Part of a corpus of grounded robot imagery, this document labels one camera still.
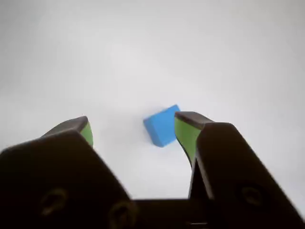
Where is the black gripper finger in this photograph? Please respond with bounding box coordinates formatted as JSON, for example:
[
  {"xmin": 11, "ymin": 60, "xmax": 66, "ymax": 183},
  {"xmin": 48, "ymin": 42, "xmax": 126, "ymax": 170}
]
[
  {"xmin": 174, "ymin": 111, "xmax": 305, "ymax": 229},
  {"xmin": 0, "ymin": 116, "xmax": 138, "ymax": 229}
]

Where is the blue lego block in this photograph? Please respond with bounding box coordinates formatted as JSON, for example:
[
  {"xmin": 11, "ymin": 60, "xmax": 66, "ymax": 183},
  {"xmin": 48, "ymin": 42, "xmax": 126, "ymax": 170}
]
[{"xmin": 142, "ymin": 104, "xmax": 182, "ymax": 148}]

